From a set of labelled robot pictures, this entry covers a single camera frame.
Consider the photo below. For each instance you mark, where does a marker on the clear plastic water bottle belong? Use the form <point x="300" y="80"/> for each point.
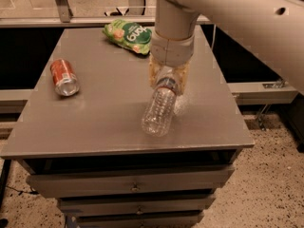
<point x="158" y="115"/>

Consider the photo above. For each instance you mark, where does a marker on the green chip bag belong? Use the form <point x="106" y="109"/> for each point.
<point x="129" y="35"/>

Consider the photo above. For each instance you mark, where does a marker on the orange soda can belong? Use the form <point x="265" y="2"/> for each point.
<point x="64" y="78"/>

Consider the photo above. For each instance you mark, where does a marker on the grey drawer cabinet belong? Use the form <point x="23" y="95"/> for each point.
<point x="90" y="153"/>

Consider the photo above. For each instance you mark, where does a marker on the metal railing frame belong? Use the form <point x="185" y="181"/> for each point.
<point x="73" y="13"/>

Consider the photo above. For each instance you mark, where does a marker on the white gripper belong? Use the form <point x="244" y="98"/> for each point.
<point x="171" y="51"/>

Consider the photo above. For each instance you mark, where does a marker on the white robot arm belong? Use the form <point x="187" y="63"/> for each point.
<point x="273" y="30"/>

